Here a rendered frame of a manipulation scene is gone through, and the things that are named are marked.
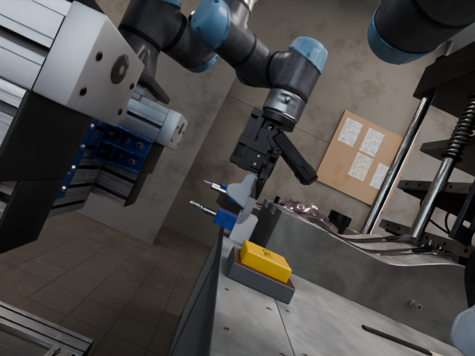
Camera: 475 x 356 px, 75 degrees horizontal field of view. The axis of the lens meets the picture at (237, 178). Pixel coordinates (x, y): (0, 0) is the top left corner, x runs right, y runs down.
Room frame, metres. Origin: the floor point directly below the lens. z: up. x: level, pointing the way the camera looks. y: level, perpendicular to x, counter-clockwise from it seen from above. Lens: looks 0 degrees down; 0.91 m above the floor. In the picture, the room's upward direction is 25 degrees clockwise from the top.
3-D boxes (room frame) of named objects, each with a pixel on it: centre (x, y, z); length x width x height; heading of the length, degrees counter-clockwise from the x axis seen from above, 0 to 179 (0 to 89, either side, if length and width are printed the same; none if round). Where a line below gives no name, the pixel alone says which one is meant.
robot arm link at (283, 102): (0.60, -0.02, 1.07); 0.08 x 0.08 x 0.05
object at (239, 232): (0.60, 0.00, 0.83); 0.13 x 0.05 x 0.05; 89
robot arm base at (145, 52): (0.83, 0.39, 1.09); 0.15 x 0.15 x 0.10
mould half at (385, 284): (0.66, -0.34, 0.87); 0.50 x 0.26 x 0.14; 92
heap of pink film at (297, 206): (1.01, -0.24, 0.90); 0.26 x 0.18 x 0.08; 109
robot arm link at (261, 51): (0.66, 0.06, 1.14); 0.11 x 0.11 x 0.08; 45
